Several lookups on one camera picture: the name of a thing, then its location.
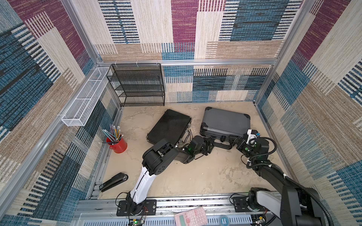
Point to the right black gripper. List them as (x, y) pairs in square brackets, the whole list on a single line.
[(236, 141)]

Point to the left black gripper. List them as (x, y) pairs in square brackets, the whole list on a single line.
[(208, 144)]

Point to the grey poker set case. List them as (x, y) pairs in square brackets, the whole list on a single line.
[(224, 125)]

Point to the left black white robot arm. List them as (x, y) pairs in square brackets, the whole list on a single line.
[(157, 159)]

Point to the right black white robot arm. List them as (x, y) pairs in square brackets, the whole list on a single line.
[(297, 204)]

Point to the black poker set case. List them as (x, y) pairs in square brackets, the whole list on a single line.
[(171, 126)]

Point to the pink calculator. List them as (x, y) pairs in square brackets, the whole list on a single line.
[(194, 217)]

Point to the blue tape roll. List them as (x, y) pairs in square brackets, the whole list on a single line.
[(224, 220)]

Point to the red pencil cup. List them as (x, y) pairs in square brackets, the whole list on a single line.
[(118, 147)]

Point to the black stapler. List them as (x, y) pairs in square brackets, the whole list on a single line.
[(114, 181)]

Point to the black mesh shelf rack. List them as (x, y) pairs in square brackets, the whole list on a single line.
[(138, 84)]

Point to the bundle of coloured pencils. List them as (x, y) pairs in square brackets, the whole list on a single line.
[(113, 135)]

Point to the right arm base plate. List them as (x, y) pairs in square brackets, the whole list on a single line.
[(240, 204)]

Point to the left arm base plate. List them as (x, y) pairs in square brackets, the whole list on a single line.
[(130, 209)]

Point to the white wire mesh basket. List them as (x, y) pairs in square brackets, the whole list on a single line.
[(83, 105)]

